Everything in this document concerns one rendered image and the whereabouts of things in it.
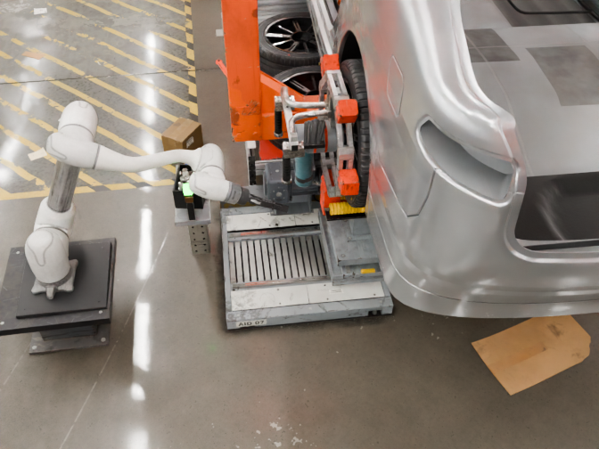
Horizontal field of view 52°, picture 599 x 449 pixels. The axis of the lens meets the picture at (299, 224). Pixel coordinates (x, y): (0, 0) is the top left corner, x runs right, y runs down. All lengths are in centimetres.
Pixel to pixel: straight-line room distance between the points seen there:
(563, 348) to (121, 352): 213
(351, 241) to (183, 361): 102
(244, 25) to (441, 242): 151
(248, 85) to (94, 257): 111
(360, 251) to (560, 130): 109
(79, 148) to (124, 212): 134
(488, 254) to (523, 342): 140
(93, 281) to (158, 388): 57
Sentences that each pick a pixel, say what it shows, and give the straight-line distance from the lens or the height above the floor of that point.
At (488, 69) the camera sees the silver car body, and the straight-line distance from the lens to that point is 302.
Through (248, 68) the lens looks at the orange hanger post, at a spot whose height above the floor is 96.
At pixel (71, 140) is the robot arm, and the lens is 248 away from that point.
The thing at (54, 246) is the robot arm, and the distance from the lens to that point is 285.
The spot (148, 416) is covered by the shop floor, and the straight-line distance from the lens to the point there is 292.
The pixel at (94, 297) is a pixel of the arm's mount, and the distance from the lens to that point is 294.
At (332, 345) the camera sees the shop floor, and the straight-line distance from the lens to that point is 304.
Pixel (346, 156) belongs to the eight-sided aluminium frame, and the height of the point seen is 95.
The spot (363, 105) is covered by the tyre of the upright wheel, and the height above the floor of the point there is 113.
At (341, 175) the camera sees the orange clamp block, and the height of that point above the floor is 88.
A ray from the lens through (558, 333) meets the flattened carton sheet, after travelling 334.
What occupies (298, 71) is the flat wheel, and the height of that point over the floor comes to 50.
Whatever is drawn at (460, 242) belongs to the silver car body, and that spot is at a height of 122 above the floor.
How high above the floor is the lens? 253
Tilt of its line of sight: 45 degrees down
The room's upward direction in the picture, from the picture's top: 1 degrees clockwise
